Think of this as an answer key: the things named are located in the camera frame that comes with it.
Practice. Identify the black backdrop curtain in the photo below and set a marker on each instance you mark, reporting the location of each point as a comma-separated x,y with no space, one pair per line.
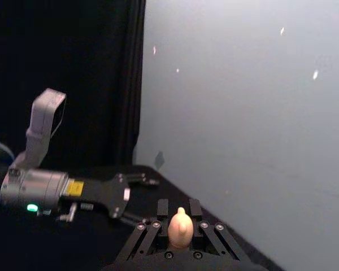
73,42

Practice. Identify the small cream plastic piece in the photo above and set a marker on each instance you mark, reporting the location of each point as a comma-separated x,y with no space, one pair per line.
180,228

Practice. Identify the black table cloth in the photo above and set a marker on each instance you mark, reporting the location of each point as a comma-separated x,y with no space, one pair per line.
73,245

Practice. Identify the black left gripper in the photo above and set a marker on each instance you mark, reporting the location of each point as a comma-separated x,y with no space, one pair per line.
107,192

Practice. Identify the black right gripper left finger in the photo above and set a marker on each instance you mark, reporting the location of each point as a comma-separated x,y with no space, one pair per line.
147,237

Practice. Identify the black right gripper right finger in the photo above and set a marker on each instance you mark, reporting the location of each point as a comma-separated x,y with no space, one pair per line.
214,237

